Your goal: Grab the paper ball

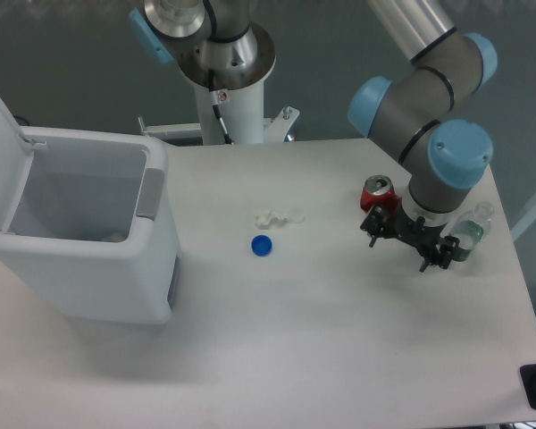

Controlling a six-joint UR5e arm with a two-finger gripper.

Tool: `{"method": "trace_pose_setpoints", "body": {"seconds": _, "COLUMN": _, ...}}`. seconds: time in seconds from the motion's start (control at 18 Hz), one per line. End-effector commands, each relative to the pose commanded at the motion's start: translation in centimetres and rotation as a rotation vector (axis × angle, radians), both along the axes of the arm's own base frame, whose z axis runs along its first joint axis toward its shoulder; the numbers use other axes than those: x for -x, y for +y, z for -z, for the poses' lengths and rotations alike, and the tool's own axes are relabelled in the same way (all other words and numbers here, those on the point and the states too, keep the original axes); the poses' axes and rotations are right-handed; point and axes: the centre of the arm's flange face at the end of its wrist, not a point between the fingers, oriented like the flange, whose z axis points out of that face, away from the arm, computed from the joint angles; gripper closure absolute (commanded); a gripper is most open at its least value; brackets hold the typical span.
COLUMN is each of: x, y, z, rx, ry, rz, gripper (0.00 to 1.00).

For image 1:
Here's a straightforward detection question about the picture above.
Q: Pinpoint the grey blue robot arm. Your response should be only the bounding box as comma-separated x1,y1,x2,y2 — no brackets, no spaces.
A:
129,1,498,269

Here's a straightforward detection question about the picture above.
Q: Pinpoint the clear glass bottle green label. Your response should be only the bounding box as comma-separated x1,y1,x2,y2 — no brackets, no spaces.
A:
450,201,494,262

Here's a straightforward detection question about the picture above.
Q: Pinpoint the red soda can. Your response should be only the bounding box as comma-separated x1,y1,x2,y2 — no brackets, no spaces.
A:
360,174,400,215

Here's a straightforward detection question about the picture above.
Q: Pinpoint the crumpled white paper ball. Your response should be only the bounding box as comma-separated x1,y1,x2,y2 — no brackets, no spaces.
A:
255,208,306,231

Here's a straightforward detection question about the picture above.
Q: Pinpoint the black cable on pedestal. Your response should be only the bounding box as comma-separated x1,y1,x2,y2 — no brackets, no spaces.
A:
207,69,235,146

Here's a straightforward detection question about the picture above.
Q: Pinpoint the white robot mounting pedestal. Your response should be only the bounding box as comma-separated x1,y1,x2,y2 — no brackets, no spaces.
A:
137,21,301,146

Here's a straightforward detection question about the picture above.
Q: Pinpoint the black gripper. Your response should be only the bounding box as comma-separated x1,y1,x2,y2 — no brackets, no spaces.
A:
360,205,459,273

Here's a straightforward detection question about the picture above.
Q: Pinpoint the white trash bin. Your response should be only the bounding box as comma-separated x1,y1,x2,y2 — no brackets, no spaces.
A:
0,98,180,324

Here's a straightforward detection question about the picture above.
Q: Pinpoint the blue plastic bottle cap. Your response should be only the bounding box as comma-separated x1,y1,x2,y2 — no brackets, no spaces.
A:
250,234,272,257

